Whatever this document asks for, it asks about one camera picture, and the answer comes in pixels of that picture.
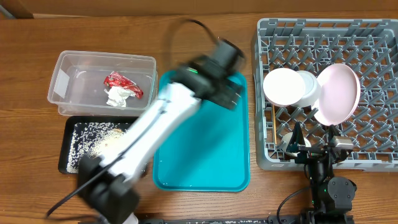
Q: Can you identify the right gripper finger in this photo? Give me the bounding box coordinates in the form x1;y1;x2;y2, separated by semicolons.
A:
328;125;341;139
289;122;305;149

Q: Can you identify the wooden chopstick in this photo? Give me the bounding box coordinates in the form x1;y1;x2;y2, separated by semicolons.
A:
271;105;277;147

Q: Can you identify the pink round plate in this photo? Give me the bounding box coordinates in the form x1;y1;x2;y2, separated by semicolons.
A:
311;63;361;126

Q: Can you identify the pink bowl with food scraps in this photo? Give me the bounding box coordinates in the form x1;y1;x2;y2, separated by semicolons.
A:
263;68;305;106

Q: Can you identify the white napkin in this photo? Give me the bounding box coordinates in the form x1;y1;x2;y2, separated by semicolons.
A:
104;86;136;107

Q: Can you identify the red snack wrapper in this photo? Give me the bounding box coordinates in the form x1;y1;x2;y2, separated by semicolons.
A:
103;71;144;100

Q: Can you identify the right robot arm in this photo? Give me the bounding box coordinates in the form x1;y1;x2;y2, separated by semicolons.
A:
286;123;357;224

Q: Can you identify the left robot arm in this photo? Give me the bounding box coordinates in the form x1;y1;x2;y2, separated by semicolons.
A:
75;40;245;223

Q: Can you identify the grey dishwasher rack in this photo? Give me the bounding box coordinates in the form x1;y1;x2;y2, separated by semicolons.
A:
252;18;397;172

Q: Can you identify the teal serving tray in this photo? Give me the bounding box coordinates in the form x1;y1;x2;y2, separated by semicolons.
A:
152;70;251;192

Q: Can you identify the clear plastic storage bin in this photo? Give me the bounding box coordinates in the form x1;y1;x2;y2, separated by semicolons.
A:
47;50;157;116

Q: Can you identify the spilled white rice pile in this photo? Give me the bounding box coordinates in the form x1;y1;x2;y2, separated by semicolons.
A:
66;122;131;174

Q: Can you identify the black plastic tray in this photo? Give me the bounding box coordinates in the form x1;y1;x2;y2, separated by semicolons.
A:
58;116;137;174

